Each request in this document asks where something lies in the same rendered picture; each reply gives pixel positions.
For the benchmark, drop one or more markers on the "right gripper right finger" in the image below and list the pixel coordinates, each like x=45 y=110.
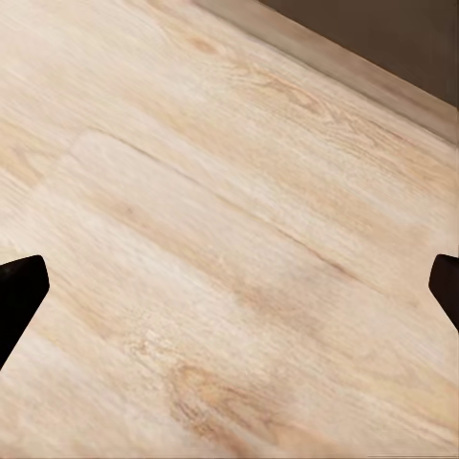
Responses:
x=444 y=284

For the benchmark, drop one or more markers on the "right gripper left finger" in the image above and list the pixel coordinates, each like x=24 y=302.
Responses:
x=24 y=284

